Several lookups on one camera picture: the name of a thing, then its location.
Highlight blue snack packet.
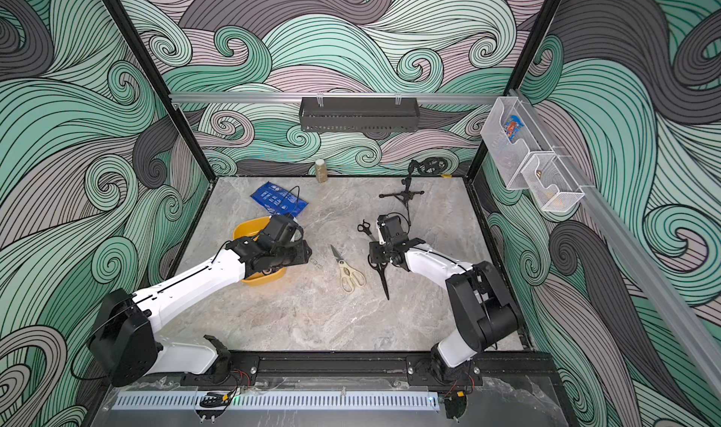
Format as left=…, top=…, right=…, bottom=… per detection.
left=251, top=181, right=308, bottom=220

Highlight small beige bottle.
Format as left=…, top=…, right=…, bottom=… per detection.
left=315, top=160, right=329, bottom=183

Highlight aluminium wall rail right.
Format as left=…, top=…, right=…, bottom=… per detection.
left=510, top=89, right=720, bottom=395

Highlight black mini tripod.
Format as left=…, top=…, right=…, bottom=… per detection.
left=379, top=158, right=449, bottom=213

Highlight aluminium wall rail back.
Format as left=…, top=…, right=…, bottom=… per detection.
left=169, top=91, right=501, bottom=105

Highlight large clear wall bin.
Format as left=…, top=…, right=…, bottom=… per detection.
left=482, top=97, right=542, bottom=190

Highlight yellow storage box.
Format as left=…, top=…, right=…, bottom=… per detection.
left=233, top=217, right=287, bottom=286

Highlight black wall shelf basket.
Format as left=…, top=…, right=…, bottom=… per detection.
left=299, top=98, right=421, bottom=134

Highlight white perforated cable duct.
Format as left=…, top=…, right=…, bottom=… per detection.
left=111, top=391, right=440, bottom=412

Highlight black hair scissors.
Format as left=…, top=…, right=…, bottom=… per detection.
left=357, top=220, right=374, bottom=238

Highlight large black scissors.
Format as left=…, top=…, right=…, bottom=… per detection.
left=367, top=255, right=390, bottom=300

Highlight aluminium wall rail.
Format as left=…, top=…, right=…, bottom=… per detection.
left=510, top=89, right=720, bottom=395
left=169, top=91, right=501, bottom=105

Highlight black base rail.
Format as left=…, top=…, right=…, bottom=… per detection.
left=106, top=350, right=564, bottom=388

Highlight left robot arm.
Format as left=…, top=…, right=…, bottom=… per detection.
left=87, top=237, right=312, bottom=388

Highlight cream kitchen shears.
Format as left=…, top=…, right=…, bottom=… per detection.
left=330, top=246, right=367, bottom=294

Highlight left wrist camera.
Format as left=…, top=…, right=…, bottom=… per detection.
left=257, top=214, right=303, bottom=247

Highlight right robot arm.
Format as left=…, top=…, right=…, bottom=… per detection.
left=368, top=239, right=522, bottom=371

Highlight small clear wall bin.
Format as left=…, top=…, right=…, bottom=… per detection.
left=521, top=152, right=584, bottom=214

